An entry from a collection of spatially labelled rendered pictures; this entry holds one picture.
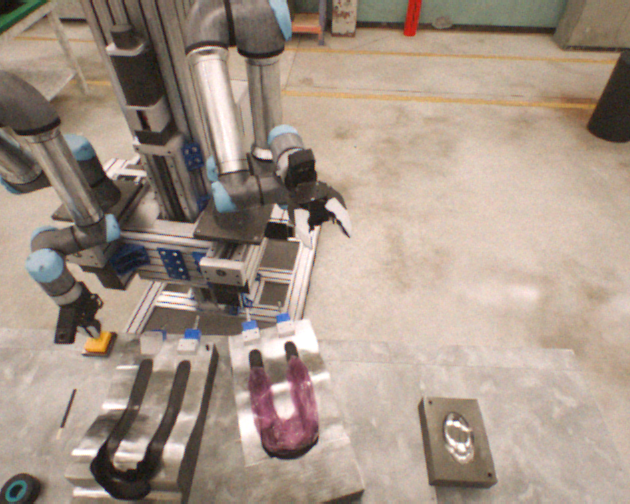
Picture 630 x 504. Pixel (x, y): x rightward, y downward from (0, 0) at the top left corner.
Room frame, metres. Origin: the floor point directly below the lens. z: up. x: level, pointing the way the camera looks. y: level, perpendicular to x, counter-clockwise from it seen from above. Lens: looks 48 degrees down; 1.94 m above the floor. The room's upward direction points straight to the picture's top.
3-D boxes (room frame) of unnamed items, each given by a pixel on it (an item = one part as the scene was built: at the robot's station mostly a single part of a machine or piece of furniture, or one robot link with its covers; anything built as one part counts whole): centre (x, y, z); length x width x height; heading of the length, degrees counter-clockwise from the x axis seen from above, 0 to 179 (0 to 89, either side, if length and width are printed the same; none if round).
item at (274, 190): (0.74, 0.07, 1.34); 0.11 x 0.08 x 0.11; 107
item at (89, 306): (0.64, 0.67, 0.99); 0.09 x 0.08 x 0.12; 178
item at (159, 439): (0.34, 0.42, 0.92); 0.35 x 0.16 x 0.09; 178
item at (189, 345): (0.59, 0.35, 0.89); 0.13 x 0.05 x 0.05; 178
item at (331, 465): (0.40, 0.07, 0.86); 0.50 x 0.26 x 0.11; 15
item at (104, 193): (1.05, 0.74, 1.09); 0.15 x 0.15 x 0.10
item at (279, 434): (0.40, 0.07, 0.90); 0.26 x 0.18 x 0.08; 15
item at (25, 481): (0.20, 0.72, 0.82); 0.08 x 0.08 x 0.04
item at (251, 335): (0.64, 0.19, 0.86); 0.13 x 0.05 x 0.05; 15
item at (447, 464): (0.31, -0.38, 0.84); 0.20 x 0.15 x 0.07; 178
